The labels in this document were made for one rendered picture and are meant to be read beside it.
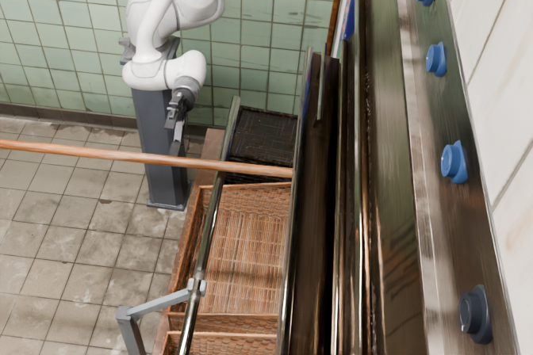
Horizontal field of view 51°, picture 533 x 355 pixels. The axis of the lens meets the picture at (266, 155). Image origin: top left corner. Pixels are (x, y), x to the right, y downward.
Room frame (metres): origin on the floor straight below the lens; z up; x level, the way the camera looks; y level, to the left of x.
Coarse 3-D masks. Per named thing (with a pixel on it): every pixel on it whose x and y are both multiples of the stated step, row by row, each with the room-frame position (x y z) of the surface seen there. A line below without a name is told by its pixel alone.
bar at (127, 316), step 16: (224, 144) 1.18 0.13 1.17; (224, 160) 1.11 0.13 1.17; (224, 176) 1.06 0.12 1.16; (208, 208) 0.93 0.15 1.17; (208, 224) 0.87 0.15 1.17; (208, 240) 0.82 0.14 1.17; (208, 256) 0.78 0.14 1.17; (192, 288) 0.67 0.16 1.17; (144, 304) 0.70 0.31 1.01; (160, 304) 0.68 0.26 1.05; (192, 304) 0.63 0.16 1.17; (128, 320) 0.68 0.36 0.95; (192, 320) 0.59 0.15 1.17; (128, 336) 0.68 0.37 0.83; (192, 336) 0.55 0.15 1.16; (128, 352) 0.68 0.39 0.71; (144, 352) 0.71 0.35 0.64
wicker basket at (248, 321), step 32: (224, 192) 1.34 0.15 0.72; (256, 192) 1.33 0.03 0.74; (288, 192) 1.32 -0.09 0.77; (192, 224) 1.17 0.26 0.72; (224, 224) 1.27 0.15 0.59; (256, 224) 1.28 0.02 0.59; (192, 256) 1.11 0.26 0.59; (224, 256) 1.12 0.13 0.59; (256, 256) 1.14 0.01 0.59; (224, 288) 0.99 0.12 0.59; (256, 288) 1.00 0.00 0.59; (224, 320) 0.79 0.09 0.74; (256, 320) 0.79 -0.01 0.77
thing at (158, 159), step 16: (0, 144) 1.09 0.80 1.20; (16, 144) 1.09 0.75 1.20; (32, 144) 1.09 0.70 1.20; (48, 144) 1.10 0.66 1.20; (128, 160) 1.07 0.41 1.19; (144, 160) 1.07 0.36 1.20; (160, 160) 1.07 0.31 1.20; (176, 160) 1.07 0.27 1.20; (192, 160) 1.07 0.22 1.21; (208, 160) 1.08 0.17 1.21; (288, 176) 1.05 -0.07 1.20
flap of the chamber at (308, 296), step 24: (312, 72) 1.27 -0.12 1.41; (336, 72) 1.30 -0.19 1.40; (312, 96) 1.17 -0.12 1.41; (336, 96) 1.19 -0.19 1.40; (312, 120) 1.07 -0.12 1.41; (336, 120) 1.09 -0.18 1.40; (312, 144) 0.99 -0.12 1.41; (336, 144) 1.00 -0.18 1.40; (312, 168) 0.91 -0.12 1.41; (312, 192) 0.83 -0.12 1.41; (288, 216) 0.76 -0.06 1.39; (312, 216) 0.76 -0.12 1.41; (312, 240) 0.69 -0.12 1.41; (312, 264) 0.63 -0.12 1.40; (312, 288) 0.57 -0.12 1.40; (312, 312) 0.52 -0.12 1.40; (312, 336) 0.47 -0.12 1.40
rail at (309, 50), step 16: (304, 80) 1.21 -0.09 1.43; (304, 96) 1.14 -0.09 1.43; (304, 112) 1.08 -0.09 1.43; (304, 128) 1.02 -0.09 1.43; (304, 144) 0.96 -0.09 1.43; (304, 160) 0.91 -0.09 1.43; (288, 240) 0.68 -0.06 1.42; (288, 256) 0.63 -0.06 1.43; (288, 272) 0.59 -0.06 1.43; (288, 288) 0.55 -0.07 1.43; (288, 304) 0.52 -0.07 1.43; (288, 320) 0.49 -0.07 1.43; (288, 336) 0.45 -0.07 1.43; (288, 352) 0.42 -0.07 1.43
